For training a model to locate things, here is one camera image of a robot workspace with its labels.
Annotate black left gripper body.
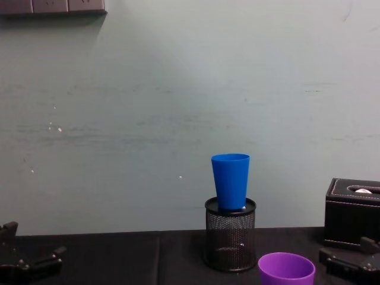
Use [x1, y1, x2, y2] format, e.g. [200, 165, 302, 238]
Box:
[0, 262, 63, 285]

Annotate black leather tissue box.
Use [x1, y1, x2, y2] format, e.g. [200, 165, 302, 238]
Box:
[323, 178, 380, 249]

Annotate purple plastic cup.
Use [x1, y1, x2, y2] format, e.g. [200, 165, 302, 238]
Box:
[257, 252, 316, 285]

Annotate wall socket panel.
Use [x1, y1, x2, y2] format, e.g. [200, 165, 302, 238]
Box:
[0, 0, 108, 16]

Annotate blue plastic cup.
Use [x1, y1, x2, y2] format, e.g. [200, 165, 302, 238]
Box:
[211, 153, 251, 211]

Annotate black table cloth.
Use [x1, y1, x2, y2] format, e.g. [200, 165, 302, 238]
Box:
[0, 227, 380, 285]

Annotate black mesh pen holder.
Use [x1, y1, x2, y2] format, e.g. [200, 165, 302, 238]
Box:
[204, 196, 257, 274]

